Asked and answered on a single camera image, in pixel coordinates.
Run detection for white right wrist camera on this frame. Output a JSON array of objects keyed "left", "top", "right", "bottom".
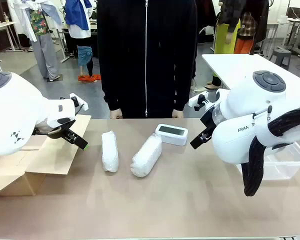
[{"left": 188, "top": 92, "right": 217, "bottom": 111}]

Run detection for person in black hoodie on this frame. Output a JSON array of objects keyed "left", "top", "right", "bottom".
[{"left": 96, "top": 0, "right": 198, "bottom": 119}]

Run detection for white digital clock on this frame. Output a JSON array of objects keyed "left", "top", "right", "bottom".
[{"left": 154, "top": 123, "right": 189, "bottom": 146}]

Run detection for mannequin with floral shirt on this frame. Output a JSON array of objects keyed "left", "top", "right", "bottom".
[{"left": 8, "top": 0, "right": 63, "bottom": 82}]

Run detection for slim bubble-wrapped clock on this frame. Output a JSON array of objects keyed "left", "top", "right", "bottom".
[{"left": 101, "top": 130, "right": 120, "bottom": 173}]

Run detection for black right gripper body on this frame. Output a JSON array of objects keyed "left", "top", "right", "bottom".
[{"left": 199, "top": 105, "right": 222, "bottom": 135}]

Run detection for bulky bubble-wrapped clock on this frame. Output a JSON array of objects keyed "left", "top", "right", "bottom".
[{"left": 129, "top": 132, "right": 163, "bottom": 178}]

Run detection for mannequin with yellow apron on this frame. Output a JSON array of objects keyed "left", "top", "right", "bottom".
[{"left": 204, "top": 0, "right": 242, "bottom": 90}]

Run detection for grey stool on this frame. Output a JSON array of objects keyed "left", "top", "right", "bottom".
[{"left": 269, "top": 48, "right": 293, "bottom": 67}]

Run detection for person's right forearm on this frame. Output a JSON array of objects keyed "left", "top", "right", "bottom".
[{"left": 101, "top": 79, "right": 123, "bottom": 111}]

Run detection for person's left forearm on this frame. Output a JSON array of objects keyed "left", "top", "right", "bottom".
[{"left": 172, "top": 79, "right": 194, "bottom": 112}]

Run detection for white desk with bottle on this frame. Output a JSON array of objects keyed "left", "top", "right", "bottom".
[{"left": 0, "top": 21, "right": 25, "bottom": 53}]

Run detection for mannequin with blue jacket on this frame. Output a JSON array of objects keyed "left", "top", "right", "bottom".
[{"left": 64, "top": 0, "right": 102, "bottom": 78}]

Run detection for mannequin with plaid shirt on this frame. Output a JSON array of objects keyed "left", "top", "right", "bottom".
[{"left": 233, "top": 0, "right": 270, "bottom": 55}]

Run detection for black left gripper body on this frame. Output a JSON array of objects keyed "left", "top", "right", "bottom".
[{"left": 33, "top": 119, "right": 76, "bottom": 140}]

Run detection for clear plastic container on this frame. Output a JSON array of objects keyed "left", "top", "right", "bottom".
[{"left": 236, "top": 141, "right": 300, "bottom": 181}]

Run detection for person's right hand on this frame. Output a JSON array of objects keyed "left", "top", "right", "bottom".
[{"left": 109, "top": 108, "right": 124, "bottom": 120}]

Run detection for brown cardboard box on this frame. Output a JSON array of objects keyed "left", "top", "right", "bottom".
[{"left": 0, "top": 114, "right": 92, "bottom": 198}]

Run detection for orange cloth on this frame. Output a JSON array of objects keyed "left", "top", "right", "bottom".
[{"left": 77, "top": 73, "right": 102, "bottom": 83}]

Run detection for black braided cable sleeve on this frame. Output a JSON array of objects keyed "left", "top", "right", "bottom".
[{"left": 241, "top": 104, "right": 300, "bottom": 197}]

